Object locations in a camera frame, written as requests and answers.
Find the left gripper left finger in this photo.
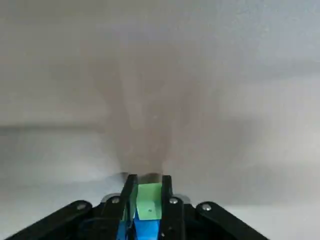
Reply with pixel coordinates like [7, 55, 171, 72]
[9, 174, 139, 240]

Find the blue magnetic cube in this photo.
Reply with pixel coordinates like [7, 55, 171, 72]
[119, 211, 161, 240]

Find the green magnetic cube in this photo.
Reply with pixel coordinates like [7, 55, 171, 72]
[136, 183, 163, 221]

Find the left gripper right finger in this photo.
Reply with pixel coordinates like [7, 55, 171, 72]
[159, 174, 270, 240]

